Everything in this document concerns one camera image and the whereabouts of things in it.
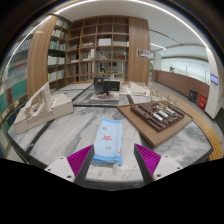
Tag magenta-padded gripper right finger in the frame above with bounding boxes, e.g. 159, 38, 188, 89
133, 142, 184, 185

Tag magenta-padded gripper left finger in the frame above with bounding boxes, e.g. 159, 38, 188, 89
43, 143, 96, 186

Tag light blue printed towel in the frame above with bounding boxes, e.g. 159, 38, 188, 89
92, 117, 124, 167

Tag dark brown architectural site model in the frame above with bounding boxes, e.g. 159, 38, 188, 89
130, 101, 186, 133

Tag white architectural building model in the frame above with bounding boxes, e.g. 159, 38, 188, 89
13, 82, 74, 135

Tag curved wooden slatted bench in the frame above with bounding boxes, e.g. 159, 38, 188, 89
173, 96, 224, 161

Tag small white architectural model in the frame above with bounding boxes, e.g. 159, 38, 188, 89
128, 81, 151, 97

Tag dark waste bin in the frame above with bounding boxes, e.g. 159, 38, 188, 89
188, 89, 199, 104

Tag red cabinet box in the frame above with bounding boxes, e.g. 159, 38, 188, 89
198, 93, 208, 111

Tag dark grey block building model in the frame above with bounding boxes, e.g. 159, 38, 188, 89
89, 76, 122, 102

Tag glass-fronted bookshelf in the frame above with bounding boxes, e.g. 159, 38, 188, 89
0, 36, 31, 158

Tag tall wooden shelf unit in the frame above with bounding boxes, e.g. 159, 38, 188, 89
26, 14, 151, 98

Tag wall-mounted display screen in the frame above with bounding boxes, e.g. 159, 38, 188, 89
210, 73, 220, 86

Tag framed wall poster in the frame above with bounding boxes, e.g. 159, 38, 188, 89
136, 48, 152, 60

